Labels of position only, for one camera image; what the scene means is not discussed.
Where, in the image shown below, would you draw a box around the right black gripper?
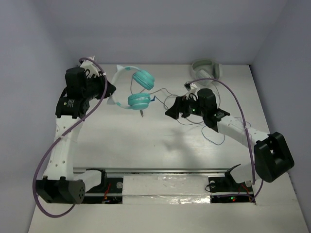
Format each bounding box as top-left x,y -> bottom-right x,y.
165,93 -> 207,120

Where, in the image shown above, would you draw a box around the teal cat ear headphones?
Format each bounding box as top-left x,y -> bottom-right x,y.
107,65 -> 155,111

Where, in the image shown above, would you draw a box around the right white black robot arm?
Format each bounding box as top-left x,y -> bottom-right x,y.
165,88 -> 294,191

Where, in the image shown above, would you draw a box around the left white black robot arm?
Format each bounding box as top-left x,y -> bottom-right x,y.
34,67 -> 116,204

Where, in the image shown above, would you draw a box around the white grey headphones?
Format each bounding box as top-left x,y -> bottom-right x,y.
190,59 -> 223,86

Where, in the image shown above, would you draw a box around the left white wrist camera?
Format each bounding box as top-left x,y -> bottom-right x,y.
79,59 -> 102,79

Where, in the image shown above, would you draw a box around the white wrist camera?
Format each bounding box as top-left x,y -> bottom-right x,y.
79,59 -> 102,79
184,83 -> 198,98

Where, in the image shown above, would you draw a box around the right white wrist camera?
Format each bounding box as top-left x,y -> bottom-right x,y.
184,83 -> 198,98

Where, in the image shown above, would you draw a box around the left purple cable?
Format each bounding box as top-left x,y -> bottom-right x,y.
32,57 -> 108,218

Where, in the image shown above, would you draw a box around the metal base rail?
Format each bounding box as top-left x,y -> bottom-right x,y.
83,168 -> 256,204

